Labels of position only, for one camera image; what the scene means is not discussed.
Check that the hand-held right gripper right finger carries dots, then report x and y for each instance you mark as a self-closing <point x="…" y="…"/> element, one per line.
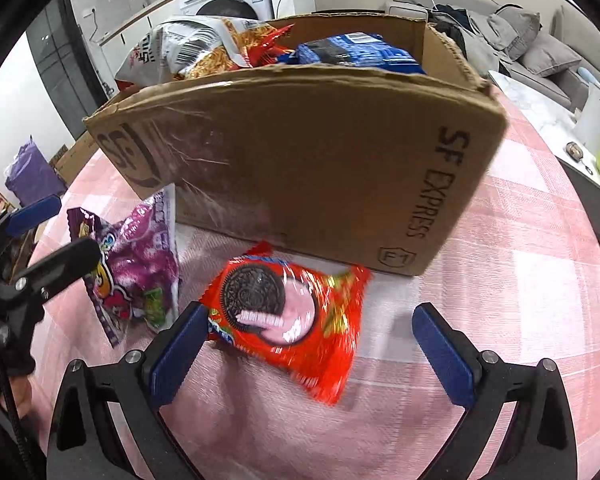
<point x="442" y="357"/>

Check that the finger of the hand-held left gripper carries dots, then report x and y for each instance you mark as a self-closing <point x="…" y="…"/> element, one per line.
<point x="62" y="262"/>
<point x="35" y="214"/>

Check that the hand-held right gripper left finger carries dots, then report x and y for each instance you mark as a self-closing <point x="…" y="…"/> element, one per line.
<point x="177" y="357"/>

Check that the purple gummy candy packet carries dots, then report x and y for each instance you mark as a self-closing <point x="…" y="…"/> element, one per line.
<point x="140" y="260"/>

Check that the red cookie packet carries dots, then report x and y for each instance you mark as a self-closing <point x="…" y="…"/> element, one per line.
<point x="300" y="330"/>

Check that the brown cardboard box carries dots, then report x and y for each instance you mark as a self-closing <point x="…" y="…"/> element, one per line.
<point x="305" y="160"/>

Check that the white red noodle snack packet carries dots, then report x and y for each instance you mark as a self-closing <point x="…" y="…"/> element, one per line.
<point x="220" y="47"/>

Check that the blue cookie packet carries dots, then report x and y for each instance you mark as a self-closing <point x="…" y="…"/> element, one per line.
<point x="360" y="52"/>

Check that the purple bag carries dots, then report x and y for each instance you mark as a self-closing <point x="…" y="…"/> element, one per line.
<point x="32" y="172"/>

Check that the pink checked tablecloth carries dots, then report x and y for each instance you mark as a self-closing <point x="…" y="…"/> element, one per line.
<point x="505" y="335"/>

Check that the flat cardboard box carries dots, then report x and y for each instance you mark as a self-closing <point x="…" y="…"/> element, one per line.
<point x="75" y="157"/>

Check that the dark glass door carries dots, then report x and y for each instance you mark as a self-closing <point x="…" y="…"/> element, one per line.
<point x="60" y="60"/>

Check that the white kitchen counter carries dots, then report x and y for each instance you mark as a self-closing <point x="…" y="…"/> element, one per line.
<point x="140" y="20"/>

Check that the metal tea infuser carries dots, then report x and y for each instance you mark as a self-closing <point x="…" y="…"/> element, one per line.
<point x="575" y="151"/>

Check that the marble coffee table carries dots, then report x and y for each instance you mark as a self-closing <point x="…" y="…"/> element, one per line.
<point x="530" y="105"/>

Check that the white electric kettle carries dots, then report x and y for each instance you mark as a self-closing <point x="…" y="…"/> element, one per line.
<point x="597" y="120"/>

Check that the grey sofa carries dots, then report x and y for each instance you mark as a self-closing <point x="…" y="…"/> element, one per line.
<point x="555" y="87"/>

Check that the light blue object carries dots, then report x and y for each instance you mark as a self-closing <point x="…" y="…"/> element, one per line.
<point x="592" y="76"/>

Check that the light grey pillow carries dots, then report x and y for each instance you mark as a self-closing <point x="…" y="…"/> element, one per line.
<point x="550" y="55"/>

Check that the pile of clothes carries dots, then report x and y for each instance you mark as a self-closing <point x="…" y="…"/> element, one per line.
<point x="467" y="35"/>

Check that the dark grey pillow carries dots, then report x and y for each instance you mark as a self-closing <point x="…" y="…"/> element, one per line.
<point x="515" y="30"/>

